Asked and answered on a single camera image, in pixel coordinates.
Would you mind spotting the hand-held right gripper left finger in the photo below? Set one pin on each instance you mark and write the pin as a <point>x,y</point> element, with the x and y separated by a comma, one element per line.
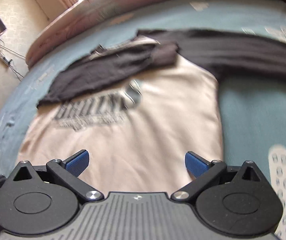
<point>77,162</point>

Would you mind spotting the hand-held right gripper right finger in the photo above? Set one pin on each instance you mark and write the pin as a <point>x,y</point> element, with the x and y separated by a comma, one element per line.
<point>196,163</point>

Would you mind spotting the beige and dark printed shirt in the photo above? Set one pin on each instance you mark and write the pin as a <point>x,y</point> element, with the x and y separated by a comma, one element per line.
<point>145,130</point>

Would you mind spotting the blue floral bed sheet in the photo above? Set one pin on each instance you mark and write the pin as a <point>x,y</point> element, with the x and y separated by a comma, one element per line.
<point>245,110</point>

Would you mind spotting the white power strip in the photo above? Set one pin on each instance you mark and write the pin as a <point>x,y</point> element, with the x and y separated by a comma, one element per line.
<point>5,60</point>

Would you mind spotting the folded pink floral quilt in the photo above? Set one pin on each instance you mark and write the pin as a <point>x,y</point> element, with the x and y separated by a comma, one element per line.
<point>107,7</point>

